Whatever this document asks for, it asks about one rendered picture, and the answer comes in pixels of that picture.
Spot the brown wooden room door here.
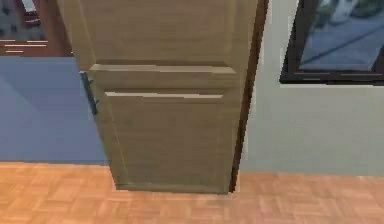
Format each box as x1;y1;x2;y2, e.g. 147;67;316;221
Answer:
56;0;270;196

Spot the black framed window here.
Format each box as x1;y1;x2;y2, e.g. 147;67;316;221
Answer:
279;0;384;86

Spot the black door handle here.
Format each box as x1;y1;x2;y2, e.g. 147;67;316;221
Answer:
79;70;100;116

